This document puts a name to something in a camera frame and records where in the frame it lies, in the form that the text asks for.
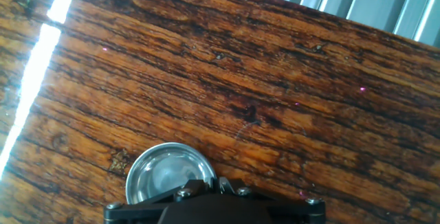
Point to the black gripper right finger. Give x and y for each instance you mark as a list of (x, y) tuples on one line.
[(299, 213)]

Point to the small round steel plate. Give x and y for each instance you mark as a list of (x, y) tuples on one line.
[(165, 172)]

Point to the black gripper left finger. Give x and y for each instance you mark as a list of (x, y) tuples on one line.
[(137, 213)]

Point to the wood grain table board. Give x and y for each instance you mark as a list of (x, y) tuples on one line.
[(240, 97)]

